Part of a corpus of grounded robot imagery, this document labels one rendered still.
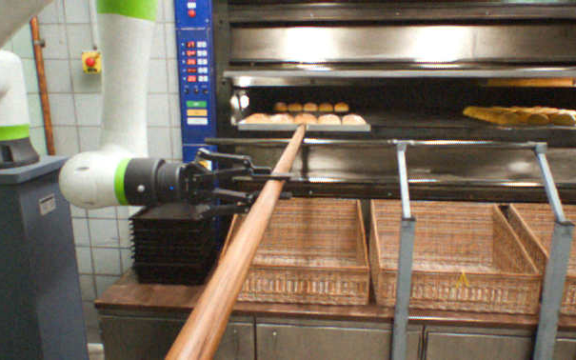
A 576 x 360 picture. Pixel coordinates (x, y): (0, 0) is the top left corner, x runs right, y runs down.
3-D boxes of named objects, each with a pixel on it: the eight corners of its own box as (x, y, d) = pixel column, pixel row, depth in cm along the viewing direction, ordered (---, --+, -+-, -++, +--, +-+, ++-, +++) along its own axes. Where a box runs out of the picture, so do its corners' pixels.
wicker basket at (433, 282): (366, 254, 199) (368, 198, 193) (489, 259, 193) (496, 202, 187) (375, 308, 152) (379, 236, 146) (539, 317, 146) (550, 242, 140)
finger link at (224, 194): (192, 188, 76) (191, 195, 77) (252, 199, 76) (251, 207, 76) (198, 183, 80) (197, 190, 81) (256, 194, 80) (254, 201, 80)
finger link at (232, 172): (198, 179, 80) (197, 171, 80) (255, 170, 79) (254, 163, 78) (192, 184, 76) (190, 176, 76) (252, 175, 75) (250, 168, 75)
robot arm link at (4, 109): (-66, 142, 85) (-85, 44, 81) (-8, 133, 100) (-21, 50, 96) (-6, 143, 84) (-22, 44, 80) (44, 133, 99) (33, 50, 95)
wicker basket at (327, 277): (240, 250, 203) (239, 195, 197) (358, 253, 199) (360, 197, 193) (217, 302, 156) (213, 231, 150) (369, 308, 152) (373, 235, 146)
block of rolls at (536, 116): (460, 114, 254) (461, 105, 253) (543, 115, 250) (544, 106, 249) (500, 125, 195) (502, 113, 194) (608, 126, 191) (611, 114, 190)
